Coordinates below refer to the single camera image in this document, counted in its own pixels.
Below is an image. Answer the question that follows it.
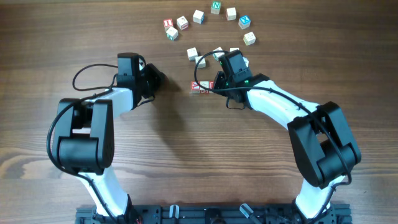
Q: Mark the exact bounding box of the red M letter block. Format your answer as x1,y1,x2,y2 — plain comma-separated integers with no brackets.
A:
209,81,214,93

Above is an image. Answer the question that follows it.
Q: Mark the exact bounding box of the green B letter block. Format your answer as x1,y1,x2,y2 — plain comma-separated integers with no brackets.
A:
213,47,224,61

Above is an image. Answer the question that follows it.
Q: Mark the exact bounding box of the red-sided Z block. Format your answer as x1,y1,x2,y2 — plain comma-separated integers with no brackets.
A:
229,47,239,52

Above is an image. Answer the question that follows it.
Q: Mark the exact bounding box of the red Q picture block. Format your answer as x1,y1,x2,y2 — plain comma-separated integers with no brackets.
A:
200,81,210,93

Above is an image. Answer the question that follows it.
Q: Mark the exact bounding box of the blue E letter block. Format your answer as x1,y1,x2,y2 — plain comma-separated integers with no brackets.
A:
195,56,206,69

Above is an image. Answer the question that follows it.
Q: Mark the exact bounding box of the red A letter block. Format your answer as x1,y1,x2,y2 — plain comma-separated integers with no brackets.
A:
190,82,200,94

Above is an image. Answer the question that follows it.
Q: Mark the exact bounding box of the green E W block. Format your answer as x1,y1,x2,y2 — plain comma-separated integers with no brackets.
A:
187,47,198,61

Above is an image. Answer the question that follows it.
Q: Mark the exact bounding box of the green N letter block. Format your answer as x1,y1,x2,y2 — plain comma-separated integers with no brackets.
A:
211,1,221,14

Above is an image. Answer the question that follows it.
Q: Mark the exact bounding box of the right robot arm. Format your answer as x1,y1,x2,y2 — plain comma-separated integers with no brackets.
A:
213,49,361,222

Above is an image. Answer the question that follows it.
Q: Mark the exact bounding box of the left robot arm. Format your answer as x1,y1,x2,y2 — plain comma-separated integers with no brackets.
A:
47,52,165,223

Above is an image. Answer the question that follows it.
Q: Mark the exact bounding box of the yellow-sided picture block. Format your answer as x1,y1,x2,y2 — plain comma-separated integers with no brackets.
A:
243,32,256,45

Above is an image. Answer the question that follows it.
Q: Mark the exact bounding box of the green J letter block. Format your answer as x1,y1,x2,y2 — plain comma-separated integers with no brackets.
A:
166,27,178,41

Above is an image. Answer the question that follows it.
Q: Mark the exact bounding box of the blue X letter block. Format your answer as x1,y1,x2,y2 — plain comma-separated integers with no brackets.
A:
238,15,251,29

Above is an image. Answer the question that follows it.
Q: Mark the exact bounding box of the red I letter block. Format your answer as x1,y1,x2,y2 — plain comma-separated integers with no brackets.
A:
163,19,174,31

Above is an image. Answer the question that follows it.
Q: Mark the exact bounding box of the red-sided plain top block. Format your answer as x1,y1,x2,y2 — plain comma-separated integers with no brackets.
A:
226,7,237,21

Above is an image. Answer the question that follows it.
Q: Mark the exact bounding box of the red 6 number block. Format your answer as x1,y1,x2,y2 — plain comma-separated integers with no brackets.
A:
177,16,189,30

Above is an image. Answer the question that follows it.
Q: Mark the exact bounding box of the plain blue-sided block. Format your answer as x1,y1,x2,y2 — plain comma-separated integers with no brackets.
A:
193,10,205,24

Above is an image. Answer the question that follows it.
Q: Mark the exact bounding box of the black right camera cable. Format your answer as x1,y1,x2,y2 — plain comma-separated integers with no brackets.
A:
193,50,352,218

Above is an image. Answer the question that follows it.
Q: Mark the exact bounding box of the black camera cable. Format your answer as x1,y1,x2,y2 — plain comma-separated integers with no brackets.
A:
46,63,137,220
193,50,352,218

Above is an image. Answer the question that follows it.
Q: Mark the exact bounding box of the black left camera cable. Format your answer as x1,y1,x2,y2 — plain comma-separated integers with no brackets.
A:
46,63,137,220

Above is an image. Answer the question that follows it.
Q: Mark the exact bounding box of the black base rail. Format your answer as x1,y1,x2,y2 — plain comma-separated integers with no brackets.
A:
75,203,353,224

